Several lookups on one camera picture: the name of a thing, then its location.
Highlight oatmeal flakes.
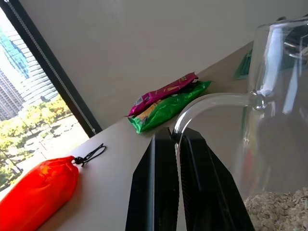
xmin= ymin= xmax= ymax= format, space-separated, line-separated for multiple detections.
xmin=243 ymin=187 xmax=308 ymax=231

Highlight green snack packet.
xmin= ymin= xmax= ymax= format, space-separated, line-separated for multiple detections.
xmin=128 ymin=80 xmax=212 ymax=134

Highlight green flat object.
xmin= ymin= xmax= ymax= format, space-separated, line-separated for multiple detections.
xmin=234 ymin=48 xmax=253 ymax=80

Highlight magenta snack packet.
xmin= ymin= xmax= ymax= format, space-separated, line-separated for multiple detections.
xmin=127 ymin=71 xmax=199 ymax=117

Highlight black window frame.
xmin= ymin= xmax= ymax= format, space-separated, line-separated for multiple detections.
xmin=4 ymin=0 xmax=103 ymax=139

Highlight beaded blind chain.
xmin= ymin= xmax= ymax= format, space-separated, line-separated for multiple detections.
xmin=8 ymin=0 xmax=96 ymax=134

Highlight orange drawstring pouch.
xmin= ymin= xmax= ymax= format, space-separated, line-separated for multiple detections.
xmin=0 ymin=143 xmax=108 ymax=231

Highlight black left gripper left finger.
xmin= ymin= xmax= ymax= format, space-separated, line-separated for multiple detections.
xmin=125 ymin=127 xmax=180 ymax=231

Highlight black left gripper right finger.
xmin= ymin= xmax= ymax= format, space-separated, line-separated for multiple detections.
xmin=177 ymin=127 xmax=255 ymax=231

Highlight clear glass mug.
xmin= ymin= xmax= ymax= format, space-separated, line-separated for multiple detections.
xmin=173 ymin=17 xmax=308 ymax=231

